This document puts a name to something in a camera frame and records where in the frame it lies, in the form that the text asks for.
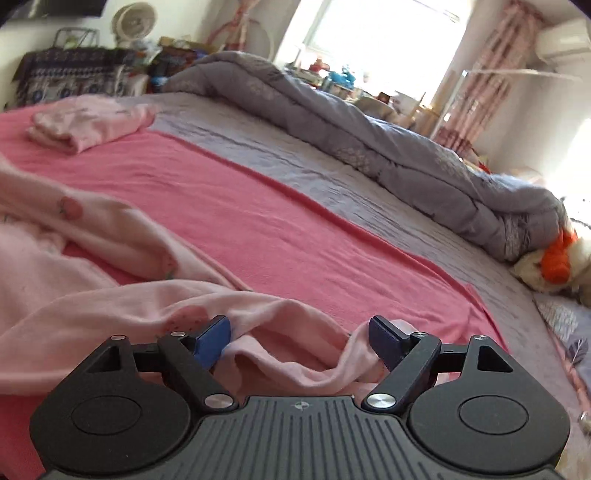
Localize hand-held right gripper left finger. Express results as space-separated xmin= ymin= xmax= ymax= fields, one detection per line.
xmin=82 ymin=315 xmax=236 ymax=413

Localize wire basket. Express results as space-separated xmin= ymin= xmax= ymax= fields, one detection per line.
xmin=53 ymin=27 xmax=100 ymax=51

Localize grey floral pillow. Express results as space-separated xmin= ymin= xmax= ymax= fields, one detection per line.
xmin=533 ymin=295 xmax=591 ymax=407

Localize blue plush toy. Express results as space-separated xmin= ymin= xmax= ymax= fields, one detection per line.
xmin=330 ymin=67 xmax=358 ymax=88

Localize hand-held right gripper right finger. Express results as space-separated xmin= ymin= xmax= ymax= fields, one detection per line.
xmin=361 ymin=315 xmax=513 ymax=413

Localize white electric fan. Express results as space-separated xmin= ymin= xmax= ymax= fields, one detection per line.
xmin=112 ymin=2 xmax=158 ymax=47

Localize orange puffer jacket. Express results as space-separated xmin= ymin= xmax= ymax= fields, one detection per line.
xmin=541 ymin=229 xmax=580 ymax=283

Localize pile of colourful toys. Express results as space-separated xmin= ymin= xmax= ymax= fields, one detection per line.
xmin=134 ymin=37 xmax=227 ymax=90

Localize black flat screen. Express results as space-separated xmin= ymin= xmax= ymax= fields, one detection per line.
xmin=0 ymin=0 xmax=107 ymax=19

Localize white air conditioner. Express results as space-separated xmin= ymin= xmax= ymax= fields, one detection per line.
xmin=536 ymin=18 xmax=591 ymax=70

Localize purple butterfly bedsheet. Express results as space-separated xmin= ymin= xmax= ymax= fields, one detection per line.
xmin=111 ymin=91 xmax=591 ymax=480

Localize cream puffer jacket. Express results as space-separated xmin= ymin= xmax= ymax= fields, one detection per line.
xmin=510 ymin=217 xmax=591 ymax=296

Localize wooden easel frame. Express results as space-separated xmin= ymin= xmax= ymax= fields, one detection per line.
xmin=413 ymin=92 xmax=444 ymax=134

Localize pink towel blanket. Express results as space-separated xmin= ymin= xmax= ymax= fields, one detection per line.
xmin=0 ymin=108 xmax=511 ymax=480

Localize pink floral curtain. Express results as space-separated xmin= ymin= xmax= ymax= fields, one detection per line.
xmin=431 ymin=0 xmax=532 ymax=162
xmin=224 ymin=0 xmax=259 ymax=51

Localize dark patterned cover cloth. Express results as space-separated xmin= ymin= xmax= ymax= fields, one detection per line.
xmin=9 ymin=48 xmax=139 ymax=112

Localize grey floral quilt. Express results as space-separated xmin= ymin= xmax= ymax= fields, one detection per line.
xmin=161 ymin=51 xmax=573 ymax=264

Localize beige chair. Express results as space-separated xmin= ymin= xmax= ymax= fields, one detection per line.
xmin=355 ymin=95 xmax=398 ymax=121

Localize white clothes rail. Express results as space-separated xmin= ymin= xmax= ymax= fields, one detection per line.
xmin=455 ymin=68 xmax=583 ymax=153

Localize pink strawberry print pants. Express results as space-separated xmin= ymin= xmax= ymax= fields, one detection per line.
xmin=0 ymin=152 xmax=451 ymax=400

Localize folded pink strawberry top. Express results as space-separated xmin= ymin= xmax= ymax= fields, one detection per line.
xmin=25 ymin=95 xmax=158 ymax=155

